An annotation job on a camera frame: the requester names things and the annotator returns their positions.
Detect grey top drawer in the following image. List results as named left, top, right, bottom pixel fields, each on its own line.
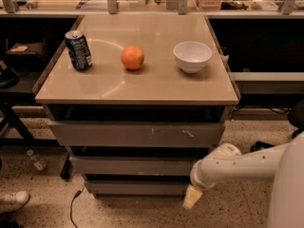
left=48, top=121, right=224, bottom=148

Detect grey bottom drawer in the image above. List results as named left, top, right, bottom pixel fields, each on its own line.
left=85, top=180, right=188, bottom=196

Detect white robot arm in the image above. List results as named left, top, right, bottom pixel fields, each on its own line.
left=183, top=133, right=304, bottom=228

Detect black cable on floor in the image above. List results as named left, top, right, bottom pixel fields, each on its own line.
left=69, top=187, right=86, bottom=228

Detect blue soda can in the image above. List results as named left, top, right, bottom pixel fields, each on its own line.
left=65, top=30, right=92, bottom=70

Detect clear plastic bottle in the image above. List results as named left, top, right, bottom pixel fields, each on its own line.
left=27, top=149, right=47, bottom=171

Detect white bowl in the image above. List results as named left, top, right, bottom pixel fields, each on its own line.
left=173, top=41, right=213, bottom=73

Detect white shoe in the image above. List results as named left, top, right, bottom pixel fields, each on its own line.
left=0, top=191, right=30, bottom=214

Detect black stand left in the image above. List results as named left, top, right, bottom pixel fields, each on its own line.
left=0, top=38, right=74, bottom=180

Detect grey drawer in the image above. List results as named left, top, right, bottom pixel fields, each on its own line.
left=85, top=180, right=188, bottom=196
left=48, top=121, right=224, bottom=148
left=69, top=157, right=194, bottom=176

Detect orange fruit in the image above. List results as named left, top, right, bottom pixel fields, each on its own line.
left=121, top=46, right=144, bottom=70

